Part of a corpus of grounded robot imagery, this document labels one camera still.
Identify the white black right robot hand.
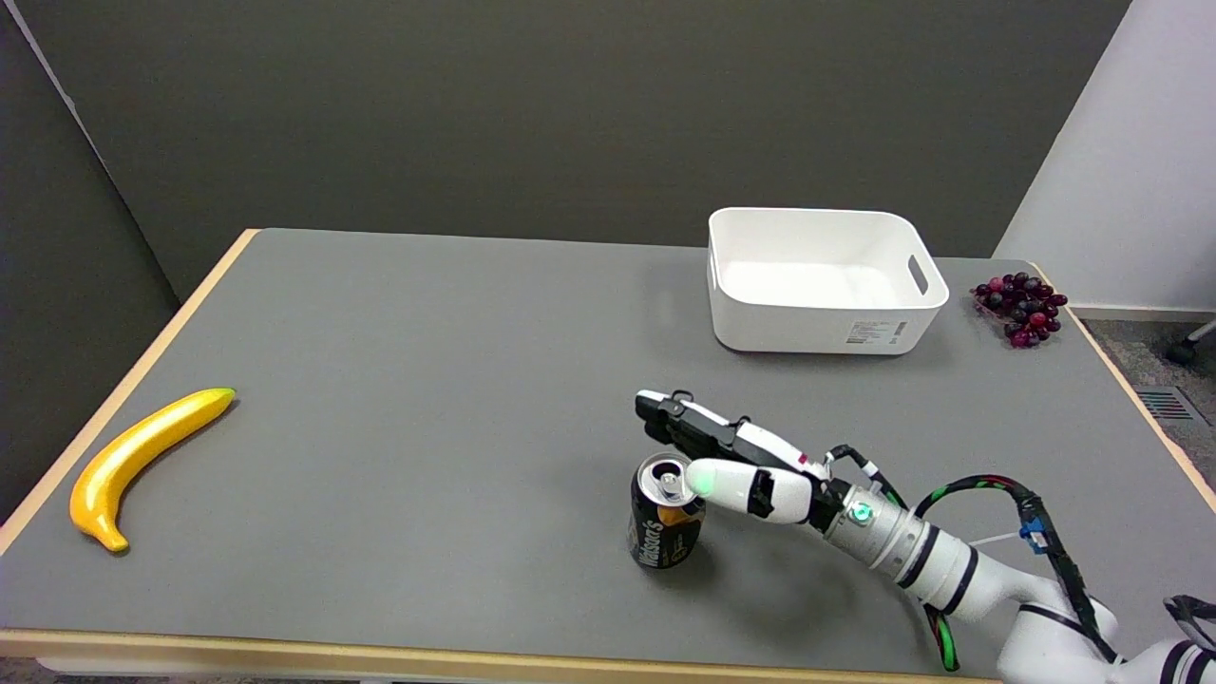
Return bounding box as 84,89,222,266
635,389,845,528

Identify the black soda can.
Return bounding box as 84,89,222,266
628,452,708,571

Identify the black chair caster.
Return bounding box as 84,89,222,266
1167,321,1216,368

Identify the yellow banana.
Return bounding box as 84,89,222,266
69,387,238,554

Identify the floor vent grille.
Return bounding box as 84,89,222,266
1134,386,1206,425

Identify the white plastic storage bin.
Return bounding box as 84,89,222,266
707,207,950,356

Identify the dark red grape bunch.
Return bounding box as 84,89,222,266
971,272,1070,350

